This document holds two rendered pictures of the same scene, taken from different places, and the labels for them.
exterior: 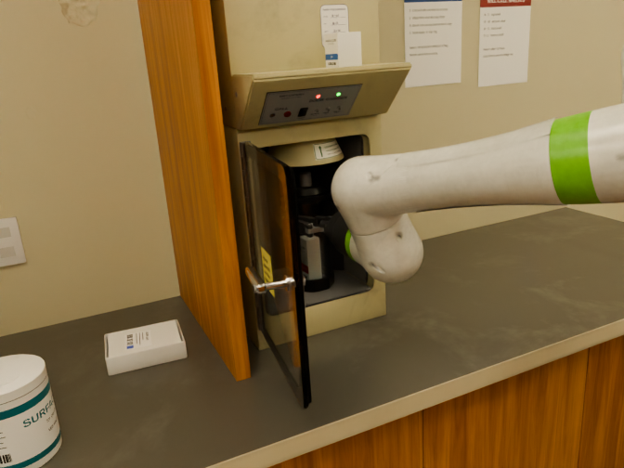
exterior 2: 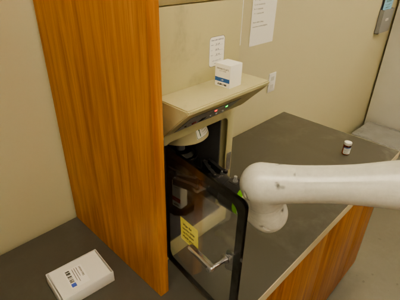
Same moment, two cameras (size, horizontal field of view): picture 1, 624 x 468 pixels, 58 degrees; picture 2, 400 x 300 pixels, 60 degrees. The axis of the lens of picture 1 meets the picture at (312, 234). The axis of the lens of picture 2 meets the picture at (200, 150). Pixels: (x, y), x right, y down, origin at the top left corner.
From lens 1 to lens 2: 0.53 m
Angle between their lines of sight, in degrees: 24
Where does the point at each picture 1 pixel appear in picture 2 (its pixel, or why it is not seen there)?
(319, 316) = not seen: hidden behind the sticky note
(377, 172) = (282, 183)
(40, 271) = not seen: outside the picture
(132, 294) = (40, 223)
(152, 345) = (91, 280)
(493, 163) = (369, 190)
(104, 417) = not seen: outside the picture
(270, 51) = (179, 76)
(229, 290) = (161, 247)
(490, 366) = (302, 253)
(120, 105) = (22, 90)
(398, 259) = (280, 223)
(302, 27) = (198, 55)
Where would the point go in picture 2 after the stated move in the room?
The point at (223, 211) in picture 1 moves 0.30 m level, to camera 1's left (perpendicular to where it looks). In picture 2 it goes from (160, 202) to (25, 232)
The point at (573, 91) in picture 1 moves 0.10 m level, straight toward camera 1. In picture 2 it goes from (292, 43) to (295, 47)
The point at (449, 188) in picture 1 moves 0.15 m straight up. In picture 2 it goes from (335, 198) to (351, 139)
